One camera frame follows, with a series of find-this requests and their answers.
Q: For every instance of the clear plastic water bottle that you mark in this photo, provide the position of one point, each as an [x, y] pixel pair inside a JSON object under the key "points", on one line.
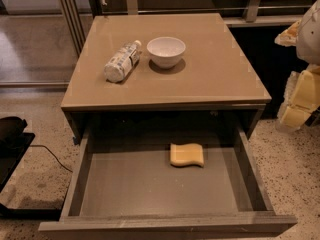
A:
{"points": [[122, 62]]}

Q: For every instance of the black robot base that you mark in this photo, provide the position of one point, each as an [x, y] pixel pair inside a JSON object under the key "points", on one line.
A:
{"points": [[14, 142]]}

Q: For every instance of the white ceramic bowl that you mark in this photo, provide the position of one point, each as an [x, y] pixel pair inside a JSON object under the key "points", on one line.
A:
{"points": [[166, 52]]}

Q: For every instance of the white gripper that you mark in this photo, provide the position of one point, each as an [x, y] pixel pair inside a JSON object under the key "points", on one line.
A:
{"points": [[309, 39]]}

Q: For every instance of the yellow wavy sponge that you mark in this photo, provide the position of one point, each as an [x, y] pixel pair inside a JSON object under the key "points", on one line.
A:
{"points": [[186, 155]]}

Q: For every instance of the open grey top drawer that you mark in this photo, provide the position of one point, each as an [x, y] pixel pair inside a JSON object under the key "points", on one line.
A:
{"points": [[129, 190]]}

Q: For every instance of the metal railing frame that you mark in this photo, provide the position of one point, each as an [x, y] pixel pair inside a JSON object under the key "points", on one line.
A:
{"points": [[236, 12]]}

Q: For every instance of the grey cabinet with counter top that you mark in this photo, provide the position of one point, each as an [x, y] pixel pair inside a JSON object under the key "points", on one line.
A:
{"points": [[187, 61]]}

